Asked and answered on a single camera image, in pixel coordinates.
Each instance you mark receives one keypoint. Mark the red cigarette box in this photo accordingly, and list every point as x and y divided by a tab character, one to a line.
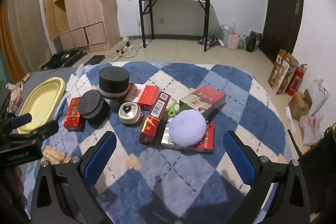
73	119

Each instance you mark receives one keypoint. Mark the tan printed label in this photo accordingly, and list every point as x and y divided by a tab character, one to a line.
53	154

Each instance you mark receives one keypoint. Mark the blue checkered plush blanket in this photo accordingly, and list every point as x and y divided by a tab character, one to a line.
231	108

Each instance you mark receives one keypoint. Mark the pink paper bag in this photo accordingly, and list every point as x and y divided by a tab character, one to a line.
233	41

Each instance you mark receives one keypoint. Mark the dark cloth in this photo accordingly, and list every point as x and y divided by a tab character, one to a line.
323	155

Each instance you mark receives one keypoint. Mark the printed cardboard box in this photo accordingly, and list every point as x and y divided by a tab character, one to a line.
281	71

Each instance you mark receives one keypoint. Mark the white red plastic bag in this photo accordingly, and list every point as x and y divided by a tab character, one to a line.
311	127

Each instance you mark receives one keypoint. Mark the yellow plastic tray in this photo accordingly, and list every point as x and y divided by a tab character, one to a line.
39	103

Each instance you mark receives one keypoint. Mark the orange curtain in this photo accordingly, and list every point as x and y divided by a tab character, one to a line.
5	37

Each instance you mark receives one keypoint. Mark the grey bed sheet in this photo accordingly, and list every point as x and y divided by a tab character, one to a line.
47	73

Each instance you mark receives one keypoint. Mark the red and white box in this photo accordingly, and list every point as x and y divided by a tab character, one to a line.
147	96

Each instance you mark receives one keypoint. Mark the checkered cloth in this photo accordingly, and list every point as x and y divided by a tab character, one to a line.
210	40

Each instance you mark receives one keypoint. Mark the dark brown door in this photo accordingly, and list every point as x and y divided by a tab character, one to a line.
283	3

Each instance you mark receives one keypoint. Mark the person's left forearm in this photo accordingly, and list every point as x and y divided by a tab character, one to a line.
13	187

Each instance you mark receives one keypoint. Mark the beige curtain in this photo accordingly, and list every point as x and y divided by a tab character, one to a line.
26	16

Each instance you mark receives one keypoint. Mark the crumpled beige cloth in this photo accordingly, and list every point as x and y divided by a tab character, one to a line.
15	90

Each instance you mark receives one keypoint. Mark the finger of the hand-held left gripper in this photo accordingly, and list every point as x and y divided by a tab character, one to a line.
46	129
22	119

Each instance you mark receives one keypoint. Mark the green plastic bag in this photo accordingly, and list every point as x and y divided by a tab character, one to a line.
242	45

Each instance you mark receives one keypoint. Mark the dark red barcode carton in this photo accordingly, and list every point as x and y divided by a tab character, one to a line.
155	119

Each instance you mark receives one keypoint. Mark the green plastic clip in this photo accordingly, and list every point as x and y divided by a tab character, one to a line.
170	109

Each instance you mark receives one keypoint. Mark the cartoon compact case black heart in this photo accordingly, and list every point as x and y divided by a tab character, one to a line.
128	115

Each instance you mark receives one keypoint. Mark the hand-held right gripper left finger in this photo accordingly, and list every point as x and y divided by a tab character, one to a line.
101	158

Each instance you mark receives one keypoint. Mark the large black foam cylinder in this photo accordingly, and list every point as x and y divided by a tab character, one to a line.
114	79

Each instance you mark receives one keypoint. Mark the red and silver carton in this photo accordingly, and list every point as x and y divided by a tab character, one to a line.
207	140

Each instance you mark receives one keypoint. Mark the white towel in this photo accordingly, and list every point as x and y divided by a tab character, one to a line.
80	70
71	83

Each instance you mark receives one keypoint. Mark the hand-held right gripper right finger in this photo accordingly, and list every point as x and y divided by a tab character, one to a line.
241	158

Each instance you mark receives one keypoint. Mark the black flat case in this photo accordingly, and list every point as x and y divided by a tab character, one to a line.
94	59

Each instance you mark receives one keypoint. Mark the wooden wardrobe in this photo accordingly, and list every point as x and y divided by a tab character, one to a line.
84	3

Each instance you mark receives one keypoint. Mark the open black suitcase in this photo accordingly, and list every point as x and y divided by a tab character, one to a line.
63	58

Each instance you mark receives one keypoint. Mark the gold and red carton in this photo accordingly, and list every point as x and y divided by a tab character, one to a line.
207	98

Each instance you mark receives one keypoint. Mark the small pink box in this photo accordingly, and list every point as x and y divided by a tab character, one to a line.
25	78

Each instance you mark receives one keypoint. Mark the small black foam cylinder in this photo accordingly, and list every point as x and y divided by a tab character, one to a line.
90	103

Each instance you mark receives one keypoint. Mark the brown cardboard box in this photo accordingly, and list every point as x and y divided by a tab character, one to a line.
298	106

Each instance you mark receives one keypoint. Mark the lavender round plush puff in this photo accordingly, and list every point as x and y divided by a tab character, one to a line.
187	128

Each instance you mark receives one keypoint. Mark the red fire extinguisher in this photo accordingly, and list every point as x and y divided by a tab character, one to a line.
295	82

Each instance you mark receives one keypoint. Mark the black bag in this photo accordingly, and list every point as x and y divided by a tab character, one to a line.
250	43

